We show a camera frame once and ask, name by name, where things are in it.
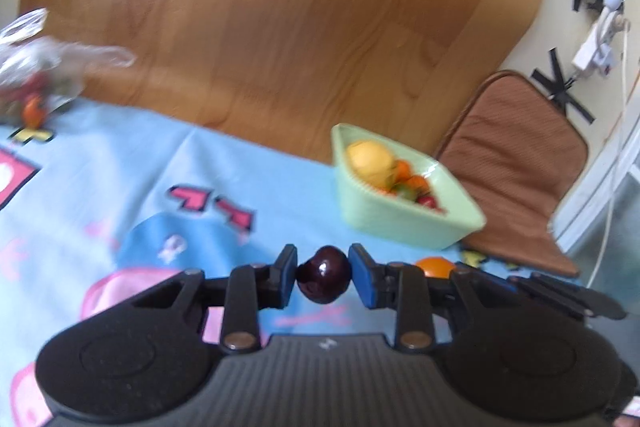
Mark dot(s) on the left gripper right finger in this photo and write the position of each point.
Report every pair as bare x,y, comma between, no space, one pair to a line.
404,289

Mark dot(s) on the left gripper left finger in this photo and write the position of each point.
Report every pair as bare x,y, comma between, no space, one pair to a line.
246,291

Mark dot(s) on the orange cherry tomato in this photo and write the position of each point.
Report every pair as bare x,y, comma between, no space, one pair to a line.
436,267

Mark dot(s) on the red cherry tomato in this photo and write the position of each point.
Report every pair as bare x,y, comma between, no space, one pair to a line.
428,201

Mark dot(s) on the large yellow citrus fruit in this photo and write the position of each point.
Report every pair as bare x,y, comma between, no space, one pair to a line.
372,162

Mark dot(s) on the green cherry tomato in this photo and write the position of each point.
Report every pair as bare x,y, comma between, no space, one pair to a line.
405,191

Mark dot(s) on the small orange mandarin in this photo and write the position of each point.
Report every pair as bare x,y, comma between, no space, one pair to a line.
419,185

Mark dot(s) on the light green plastic basket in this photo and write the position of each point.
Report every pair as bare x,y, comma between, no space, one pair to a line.
368,210

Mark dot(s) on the small orange in basket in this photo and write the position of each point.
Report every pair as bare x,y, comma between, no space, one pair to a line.
403,170

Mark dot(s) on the brown seat cushion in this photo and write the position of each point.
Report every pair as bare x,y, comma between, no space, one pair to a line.
517,156

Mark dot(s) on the cartoon pig blue blanket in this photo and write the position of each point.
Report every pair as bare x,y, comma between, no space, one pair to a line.
115,199

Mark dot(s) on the black tape cross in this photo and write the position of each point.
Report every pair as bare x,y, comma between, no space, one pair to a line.
557,88

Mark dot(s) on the wood pattern vinyl sheet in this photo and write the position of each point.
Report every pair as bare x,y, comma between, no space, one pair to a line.
283,72

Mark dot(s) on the orange fruit in bag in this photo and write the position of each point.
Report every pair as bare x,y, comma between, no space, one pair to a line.
34,113

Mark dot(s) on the white power strip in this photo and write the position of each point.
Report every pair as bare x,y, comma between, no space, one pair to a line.
596,52

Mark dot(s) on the clear plastic fruit bag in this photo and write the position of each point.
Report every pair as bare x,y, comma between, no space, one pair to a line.
33,64

